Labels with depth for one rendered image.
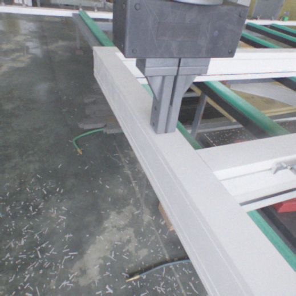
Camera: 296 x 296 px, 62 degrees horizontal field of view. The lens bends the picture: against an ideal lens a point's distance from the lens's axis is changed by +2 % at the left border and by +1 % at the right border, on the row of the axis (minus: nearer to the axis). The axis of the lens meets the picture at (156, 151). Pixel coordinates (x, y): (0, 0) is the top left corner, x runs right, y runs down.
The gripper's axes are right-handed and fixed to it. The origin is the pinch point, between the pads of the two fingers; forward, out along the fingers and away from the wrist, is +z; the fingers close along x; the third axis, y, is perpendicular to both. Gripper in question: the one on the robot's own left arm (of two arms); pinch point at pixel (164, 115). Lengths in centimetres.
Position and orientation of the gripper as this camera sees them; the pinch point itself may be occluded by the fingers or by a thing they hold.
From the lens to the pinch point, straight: 32.5
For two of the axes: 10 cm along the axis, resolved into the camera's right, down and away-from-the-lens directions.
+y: -3.8, -6.1, 7.0
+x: -9.2, 1.5, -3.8
